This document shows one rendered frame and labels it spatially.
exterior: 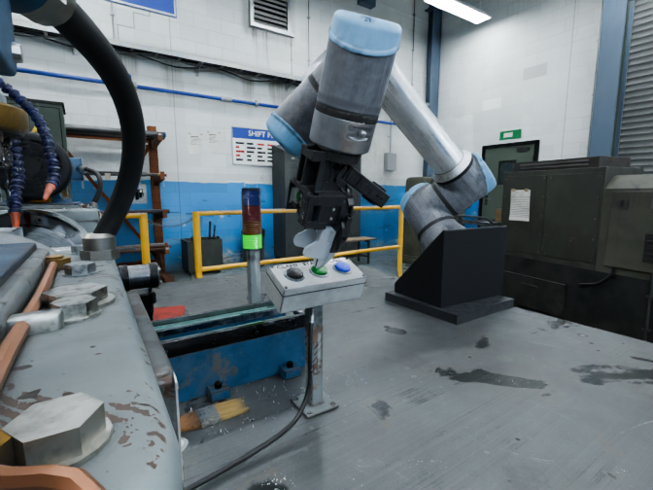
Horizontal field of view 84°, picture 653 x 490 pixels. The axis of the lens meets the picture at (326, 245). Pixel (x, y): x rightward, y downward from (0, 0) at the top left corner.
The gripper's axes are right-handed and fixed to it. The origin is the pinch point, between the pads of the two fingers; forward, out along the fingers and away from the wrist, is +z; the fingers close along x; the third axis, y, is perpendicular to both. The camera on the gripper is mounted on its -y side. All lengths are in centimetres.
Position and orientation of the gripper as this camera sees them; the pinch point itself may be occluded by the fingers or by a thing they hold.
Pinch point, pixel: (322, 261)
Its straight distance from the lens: 63.7
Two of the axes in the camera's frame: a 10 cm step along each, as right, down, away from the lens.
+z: -2.2, 8.6, 4.7
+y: -8.4, 0.8, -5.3
